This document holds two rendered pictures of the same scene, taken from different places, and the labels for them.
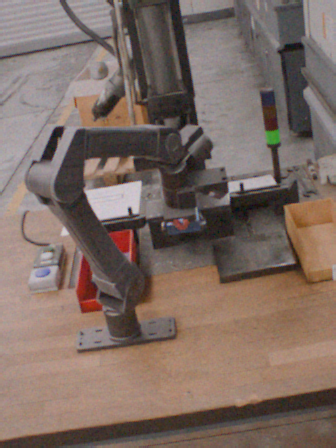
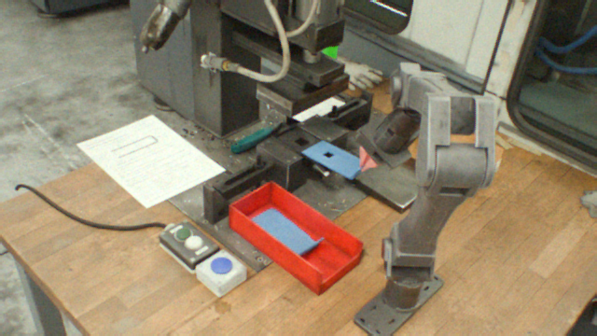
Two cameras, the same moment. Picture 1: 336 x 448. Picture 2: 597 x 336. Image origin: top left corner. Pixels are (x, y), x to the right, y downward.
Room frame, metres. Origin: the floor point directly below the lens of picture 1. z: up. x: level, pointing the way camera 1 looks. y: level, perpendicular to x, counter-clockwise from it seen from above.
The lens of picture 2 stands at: (0.82, 0.81, 1.73)
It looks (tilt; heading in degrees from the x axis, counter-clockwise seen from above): 37 degrees down; 307
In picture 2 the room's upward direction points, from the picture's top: 5 degrees clockwise
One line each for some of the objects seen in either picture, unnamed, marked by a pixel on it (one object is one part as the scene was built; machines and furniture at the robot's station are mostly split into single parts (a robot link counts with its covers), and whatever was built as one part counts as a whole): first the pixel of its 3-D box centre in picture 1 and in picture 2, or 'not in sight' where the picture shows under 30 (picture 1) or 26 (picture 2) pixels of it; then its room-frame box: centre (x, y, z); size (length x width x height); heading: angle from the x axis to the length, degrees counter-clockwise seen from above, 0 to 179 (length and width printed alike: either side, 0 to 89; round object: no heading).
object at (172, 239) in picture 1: (190, 220); (302, 154); (1.48, -0.07, 0.94); 0.20 x 0.10 x 0.07; 87
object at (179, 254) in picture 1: (201, 223); (284, 153); (1.56, -0.10, 0.88); 0.65 x 0.50 x 0.03; 87
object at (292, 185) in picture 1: (285, 195); (359, 110); (1.50, -0.32, 0.95); 0.06 x 0.03 x 0.09; 87
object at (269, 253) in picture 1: (253, 255); (395, 177); (1.30, -0.18, 0.91); 0.17 x 0.16 x 0.02; 87
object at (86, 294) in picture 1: (108, 269); (293, 234); (1.33, 0.14, 0.93); 0.25 x 0.12 x 0.06; 177
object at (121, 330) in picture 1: (121, 320); (403, 287); (1.09, 0.12, 0.94); 0.20 x 0.07 x 0.08; 87
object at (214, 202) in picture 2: not in sight; (220, 198); (1.50, 0.18, 0.95); 0.06 x 0.03 x 0.09; 87
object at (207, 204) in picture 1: (187, 204); (303, 139); (1.48, -0.07, 0.98); 0.20 x 0.10 x 0.01; 87
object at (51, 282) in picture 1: (46, 283); (221, 277); (1.37, 0.30, 0.90); 0.07 x 0.07 x 0.06; 87
